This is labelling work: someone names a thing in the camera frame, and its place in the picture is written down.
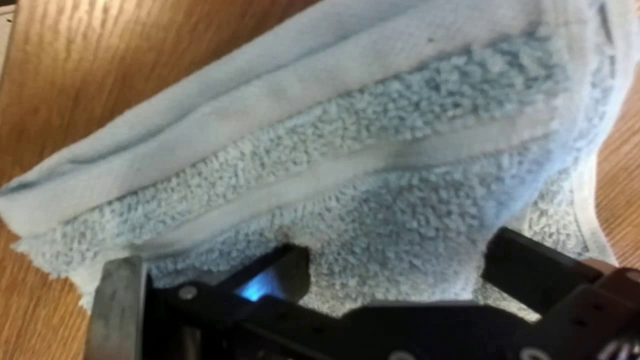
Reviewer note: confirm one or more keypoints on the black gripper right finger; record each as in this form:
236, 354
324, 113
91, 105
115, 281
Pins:
552, 273

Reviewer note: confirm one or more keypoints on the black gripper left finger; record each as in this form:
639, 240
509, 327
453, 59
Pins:
291, 270

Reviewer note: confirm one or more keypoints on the light blue towel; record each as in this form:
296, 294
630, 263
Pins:
400, 147

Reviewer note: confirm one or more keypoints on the grey metal wrist bracket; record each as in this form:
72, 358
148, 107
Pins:
115, 311

